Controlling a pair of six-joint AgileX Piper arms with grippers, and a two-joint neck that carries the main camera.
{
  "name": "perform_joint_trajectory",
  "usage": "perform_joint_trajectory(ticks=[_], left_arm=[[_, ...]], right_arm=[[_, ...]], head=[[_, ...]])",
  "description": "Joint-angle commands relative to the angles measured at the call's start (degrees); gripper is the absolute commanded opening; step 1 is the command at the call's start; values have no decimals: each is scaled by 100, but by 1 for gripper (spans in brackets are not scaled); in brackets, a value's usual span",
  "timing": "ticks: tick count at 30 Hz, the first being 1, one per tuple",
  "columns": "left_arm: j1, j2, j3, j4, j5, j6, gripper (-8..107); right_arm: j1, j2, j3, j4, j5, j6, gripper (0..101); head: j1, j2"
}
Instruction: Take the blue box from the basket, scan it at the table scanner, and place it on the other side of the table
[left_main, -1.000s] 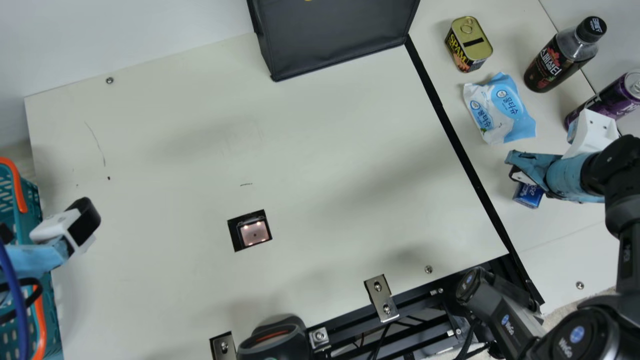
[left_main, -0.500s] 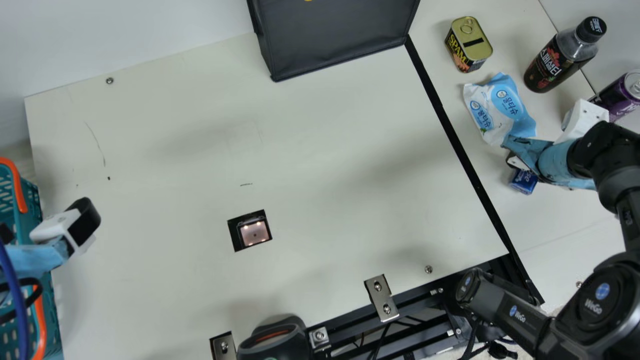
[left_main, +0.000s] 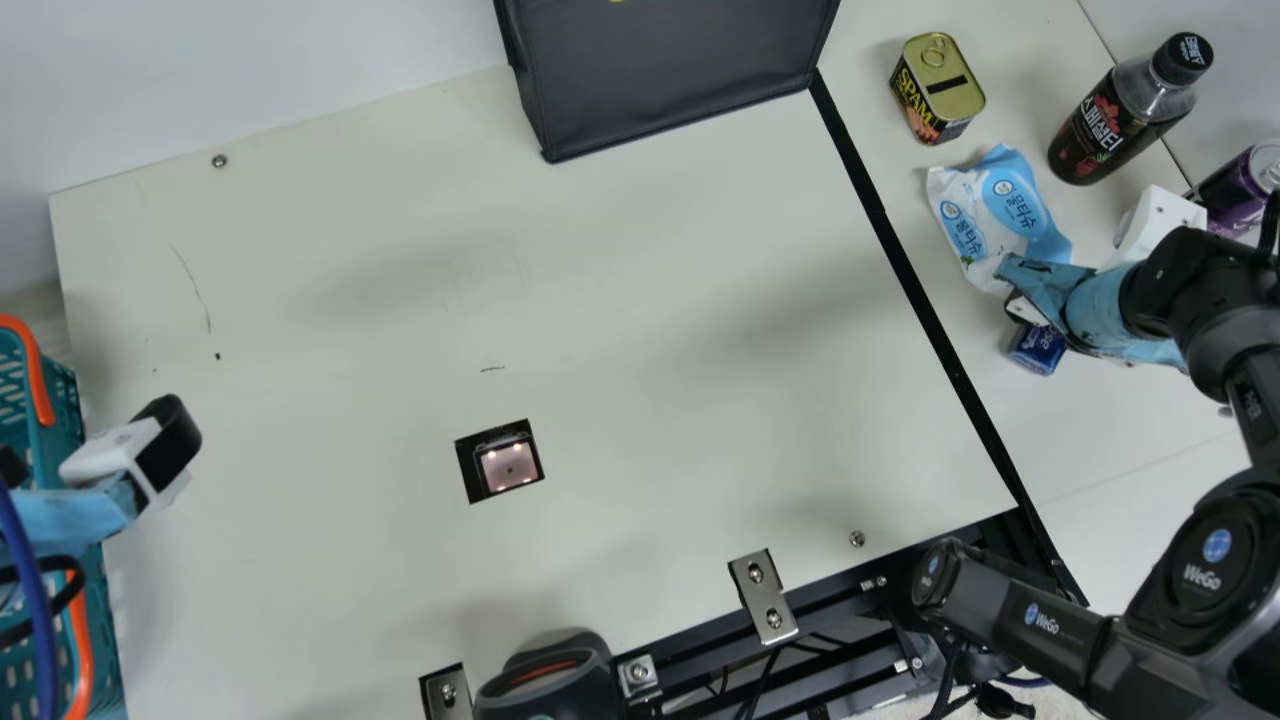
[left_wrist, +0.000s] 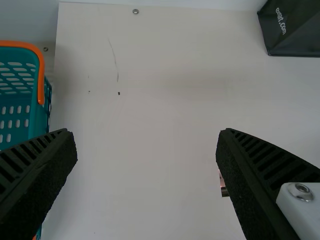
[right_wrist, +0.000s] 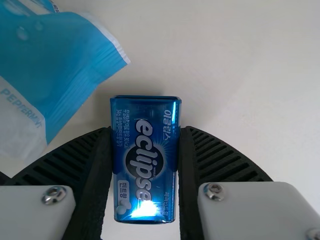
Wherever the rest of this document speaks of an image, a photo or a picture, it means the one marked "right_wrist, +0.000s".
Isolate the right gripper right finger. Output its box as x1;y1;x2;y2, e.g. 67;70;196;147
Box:
174;125;320;240

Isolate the blue and white pouch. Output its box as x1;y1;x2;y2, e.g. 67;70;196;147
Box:
0;0;132;161

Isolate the shiny blue rectangular box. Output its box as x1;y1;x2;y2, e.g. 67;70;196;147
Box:
109;94;183;225

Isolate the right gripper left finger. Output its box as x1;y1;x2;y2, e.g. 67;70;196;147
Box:
0;126;116;240

